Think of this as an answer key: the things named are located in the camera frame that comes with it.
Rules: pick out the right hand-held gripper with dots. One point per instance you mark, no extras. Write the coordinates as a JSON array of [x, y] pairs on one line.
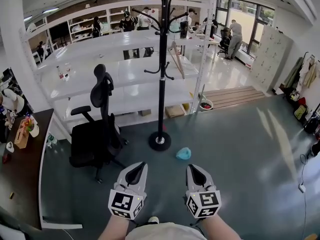
[[203, 201]]

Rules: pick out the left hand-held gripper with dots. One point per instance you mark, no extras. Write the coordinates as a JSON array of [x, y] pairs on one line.
[[125, 204]]

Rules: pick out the black coat rack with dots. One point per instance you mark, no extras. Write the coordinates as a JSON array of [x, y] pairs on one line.
[[162, 96]]

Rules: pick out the wooden hanger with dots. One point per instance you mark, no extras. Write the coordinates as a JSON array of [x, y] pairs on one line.
[[178, 63]]

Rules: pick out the person's right forearm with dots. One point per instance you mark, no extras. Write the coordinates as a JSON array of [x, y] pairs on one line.
[[220, 227]]

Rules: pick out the person's left forearm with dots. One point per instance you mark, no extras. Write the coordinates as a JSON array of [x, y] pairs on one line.
[[113, 230]]

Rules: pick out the garment rack with clothes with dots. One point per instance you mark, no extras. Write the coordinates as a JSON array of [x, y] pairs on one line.
[[307, 71]]

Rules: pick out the blue cloth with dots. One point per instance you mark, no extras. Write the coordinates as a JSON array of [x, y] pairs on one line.
[[183, 154]]

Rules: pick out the person's white shoe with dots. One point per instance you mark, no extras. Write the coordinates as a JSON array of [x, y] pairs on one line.
[[153, 220]]

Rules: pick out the black office chair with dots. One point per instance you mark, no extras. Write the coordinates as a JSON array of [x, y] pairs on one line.
[[224, 42], [87, 139]]

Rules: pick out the person's light shirt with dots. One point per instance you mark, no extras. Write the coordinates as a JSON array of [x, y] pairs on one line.
[[165, 232]]

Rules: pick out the small cardboard box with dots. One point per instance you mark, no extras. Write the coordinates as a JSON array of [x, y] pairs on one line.
[[146, 112]]

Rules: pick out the flat cardboard box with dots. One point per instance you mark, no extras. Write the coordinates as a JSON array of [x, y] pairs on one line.
[[175, 111]]

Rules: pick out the white bucket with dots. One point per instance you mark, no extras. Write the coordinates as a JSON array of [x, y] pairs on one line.
[[206, 105]]

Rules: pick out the wooden steps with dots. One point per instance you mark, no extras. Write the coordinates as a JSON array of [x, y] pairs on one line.
[[232, 96]]

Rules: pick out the green plastic bottle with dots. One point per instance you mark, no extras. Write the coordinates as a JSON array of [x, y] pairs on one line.
[[52, 140]]

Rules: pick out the white metal shelving unit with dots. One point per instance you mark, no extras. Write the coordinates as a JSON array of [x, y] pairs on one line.
[[100, 89]]

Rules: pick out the white power adapter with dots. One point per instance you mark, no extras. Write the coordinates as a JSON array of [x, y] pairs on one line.
[[302, 188]]

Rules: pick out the dark wooden desk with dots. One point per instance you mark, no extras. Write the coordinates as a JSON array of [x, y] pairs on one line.
[[25, 179]]

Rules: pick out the colourful flowers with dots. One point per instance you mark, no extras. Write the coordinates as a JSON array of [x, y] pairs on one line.
[[28, 124]]

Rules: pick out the wooden tissue box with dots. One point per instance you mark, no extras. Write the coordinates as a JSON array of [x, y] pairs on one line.
[[21, 139]]

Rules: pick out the small white cup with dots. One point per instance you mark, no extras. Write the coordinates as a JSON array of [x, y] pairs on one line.
[[66, 77]]

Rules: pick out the yellow green bag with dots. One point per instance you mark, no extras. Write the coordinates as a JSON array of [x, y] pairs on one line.
[[300, 111]]

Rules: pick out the black backpack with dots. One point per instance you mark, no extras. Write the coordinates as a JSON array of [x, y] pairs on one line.
[[312, 126]]

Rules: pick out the small white object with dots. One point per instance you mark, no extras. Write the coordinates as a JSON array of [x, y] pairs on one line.
[[9, 146]]

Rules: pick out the red label bottle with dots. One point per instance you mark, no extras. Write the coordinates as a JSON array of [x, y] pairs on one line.
[[59, 74]]

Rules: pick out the red bag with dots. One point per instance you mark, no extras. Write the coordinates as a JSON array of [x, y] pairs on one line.
[[301, 101]]

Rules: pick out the light wooden table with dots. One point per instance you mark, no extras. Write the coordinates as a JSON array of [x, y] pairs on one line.
[[207, 42]]

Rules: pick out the white lockers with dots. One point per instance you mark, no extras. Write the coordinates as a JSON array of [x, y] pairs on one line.
[[272, 56]]

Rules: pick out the black cylindrical bin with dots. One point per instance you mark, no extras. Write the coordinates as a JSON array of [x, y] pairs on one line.
[[184, 30]]

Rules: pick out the white storage shelves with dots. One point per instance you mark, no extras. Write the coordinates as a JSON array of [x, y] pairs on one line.
[[82, 29]]

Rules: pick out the black framed window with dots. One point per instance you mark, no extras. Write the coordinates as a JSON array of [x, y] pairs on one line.
[[265, 14]]

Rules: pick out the fluorescent ceiling light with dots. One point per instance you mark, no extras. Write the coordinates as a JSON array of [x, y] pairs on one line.
[[28, 18], [50, 10]]

